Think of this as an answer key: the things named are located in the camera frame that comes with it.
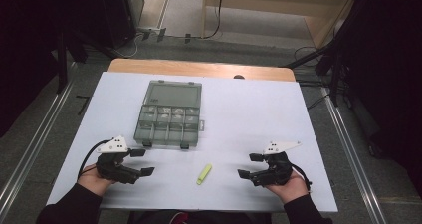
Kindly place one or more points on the wooden table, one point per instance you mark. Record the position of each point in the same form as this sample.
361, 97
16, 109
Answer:
199, 68

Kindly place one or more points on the beige wooden furniture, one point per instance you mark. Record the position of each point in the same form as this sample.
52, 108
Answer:
265, 5

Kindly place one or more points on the group of small pale parts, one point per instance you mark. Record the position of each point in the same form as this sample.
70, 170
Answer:
178, 112

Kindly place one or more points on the yellow-green plastic stick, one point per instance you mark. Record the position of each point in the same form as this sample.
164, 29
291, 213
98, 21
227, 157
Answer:
204, 174

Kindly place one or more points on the white table sheet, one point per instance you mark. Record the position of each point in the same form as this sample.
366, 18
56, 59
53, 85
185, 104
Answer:
249, 117

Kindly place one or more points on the person's right hand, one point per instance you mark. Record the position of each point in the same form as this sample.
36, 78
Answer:
292, 190

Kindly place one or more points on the black metal stand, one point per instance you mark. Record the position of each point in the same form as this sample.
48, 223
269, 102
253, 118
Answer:
333, 74
62, 64

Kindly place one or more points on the black cabinet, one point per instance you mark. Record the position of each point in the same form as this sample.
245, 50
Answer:
116, 11

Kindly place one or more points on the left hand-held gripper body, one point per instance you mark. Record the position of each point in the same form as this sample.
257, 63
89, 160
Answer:
114, 171

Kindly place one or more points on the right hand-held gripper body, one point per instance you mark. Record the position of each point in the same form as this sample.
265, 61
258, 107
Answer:
278, 171

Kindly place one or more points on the metal floor rail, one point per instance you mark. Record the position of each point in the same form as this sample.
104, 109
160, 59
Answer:
351, 151
33, 151

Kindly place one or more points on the person's left hand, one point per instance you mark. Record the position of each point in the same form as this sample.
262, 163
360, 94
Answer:
91, 182

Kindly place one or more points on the power strip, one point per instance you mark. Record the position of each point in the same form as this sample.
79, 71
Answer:
151, 32

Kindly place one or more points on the black curtain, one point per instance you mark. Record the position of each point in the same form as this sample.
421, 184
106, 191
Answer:
391, 68
30, 44

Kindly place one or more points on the grey plastic compartment box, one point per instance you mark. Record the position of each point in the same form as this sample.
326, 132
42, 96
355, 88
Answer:
172, 94

